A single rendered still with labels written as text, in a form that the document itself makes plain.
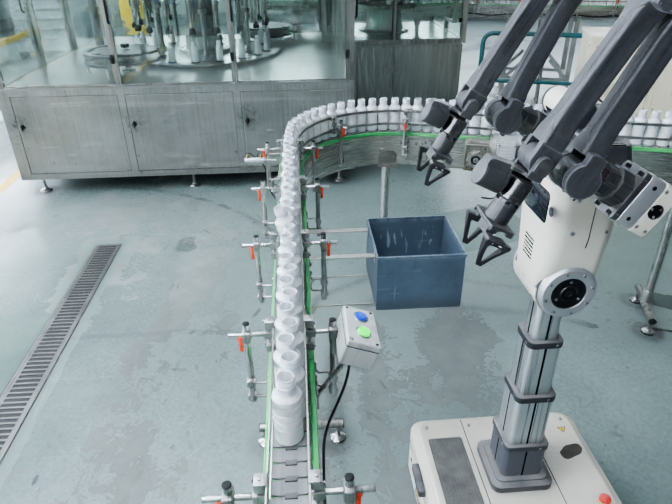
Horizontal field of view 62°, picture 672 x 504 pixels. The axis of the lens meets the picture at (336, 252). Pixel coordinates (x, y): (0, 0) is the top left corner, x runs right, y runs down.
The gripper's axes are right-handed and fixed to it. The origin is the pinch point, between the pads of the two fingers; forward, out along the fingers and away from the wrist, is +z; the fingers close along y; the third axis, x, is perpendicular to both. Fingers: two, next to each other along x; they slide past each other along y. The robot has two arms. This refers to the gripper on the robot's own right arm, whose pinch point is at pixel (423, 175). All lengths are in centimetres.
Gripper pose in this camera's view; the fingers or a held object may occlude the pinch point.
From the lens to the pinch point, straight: 171.6
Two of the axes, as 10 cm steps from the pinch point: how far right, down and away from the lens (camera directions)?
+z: -4.4, 7.7, 4.6
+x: 8.9, 3.1, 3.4
